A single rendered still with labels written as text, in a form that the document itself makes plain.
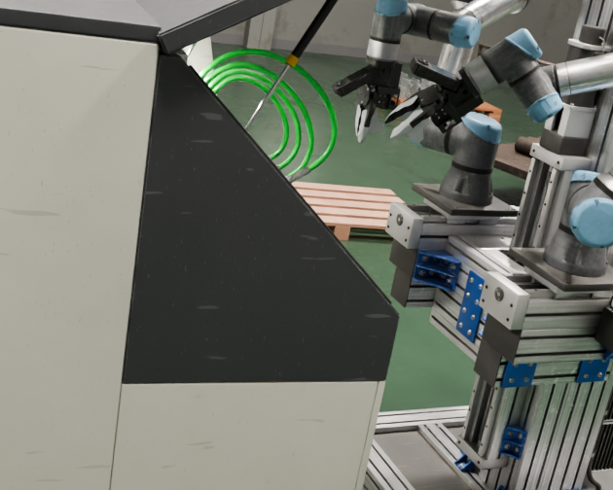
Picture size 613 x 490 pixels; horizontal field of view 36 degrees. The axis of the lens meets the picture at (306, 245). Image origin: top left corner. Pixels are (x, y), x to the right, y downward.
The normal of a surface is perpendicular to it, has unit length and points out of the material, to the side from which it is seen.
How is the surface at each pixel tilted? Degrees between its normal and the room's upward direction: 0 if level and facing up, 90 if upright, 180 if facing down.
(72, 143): 90
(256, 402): 90
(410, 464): 0
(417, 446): 0
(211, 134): 90
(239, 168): 90
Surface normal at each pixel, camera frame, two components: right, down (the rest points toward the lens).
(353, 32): 0.39, 0.37
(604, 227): -0.26, 0.40
